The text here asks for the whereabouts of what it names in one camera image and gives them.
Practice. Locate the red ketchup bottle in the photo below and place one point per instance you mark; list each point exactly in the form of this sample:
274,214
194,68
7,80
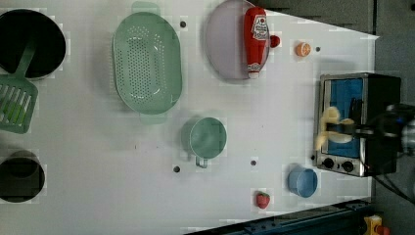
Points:
255,39

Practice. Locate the blue bowl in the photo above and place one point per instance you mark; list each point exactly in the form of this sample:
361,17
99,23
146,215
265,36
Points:
302,181

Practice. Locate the grey round plate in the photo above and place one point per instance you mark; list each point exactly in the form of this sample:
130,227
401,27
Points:
224,39

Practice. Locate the black cylinder cup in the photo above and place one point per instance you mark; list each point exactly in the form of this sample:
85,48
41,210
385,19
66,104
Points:
21,177

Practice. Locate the blue metal frame rail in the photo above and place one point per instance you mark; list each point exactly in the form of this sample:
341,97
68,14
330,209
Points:
338,219

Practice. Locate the yellow red emergency button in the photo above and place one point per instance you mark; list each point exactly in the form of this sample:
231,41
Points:
375,226

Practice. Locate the peeled toy banana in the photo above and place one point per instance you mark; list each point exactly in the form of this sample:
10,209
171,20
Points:
331,115

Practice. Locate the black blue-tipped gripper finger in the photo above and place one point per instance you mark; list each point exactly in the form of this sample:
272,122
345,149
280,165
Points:
347,129

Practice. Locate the large black pot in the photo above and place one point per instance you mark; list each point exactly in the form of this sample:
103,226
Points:
17,28

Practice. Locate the green slotted spatula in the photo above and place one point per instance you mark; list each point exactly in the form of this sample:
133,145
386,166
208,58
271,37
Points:
18,95

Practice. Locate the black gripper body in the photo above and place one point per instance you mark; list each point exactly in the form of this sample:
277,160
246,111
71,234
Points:
379,127

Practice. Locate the green oval colander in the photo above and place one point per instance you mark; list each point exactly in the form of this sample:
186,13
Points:
147,63

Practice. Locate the green mug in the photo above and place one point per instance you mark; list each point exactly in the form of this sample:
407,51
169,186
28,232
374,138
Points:
204,138

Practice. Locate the orange half toy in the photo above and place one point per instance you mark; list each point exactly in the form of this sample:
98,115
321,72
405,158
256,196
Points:
303,49

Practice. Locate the red toy strawberry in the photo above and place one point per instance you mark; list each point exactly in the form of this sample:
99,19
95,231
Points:
262,200

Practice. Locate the black toaster oven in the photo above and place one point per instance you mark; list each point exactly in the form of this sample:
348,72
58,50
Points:
359,96

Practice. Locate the small red toy fruit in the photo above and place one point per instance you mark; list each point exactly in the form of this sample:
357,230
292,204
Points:
274,41

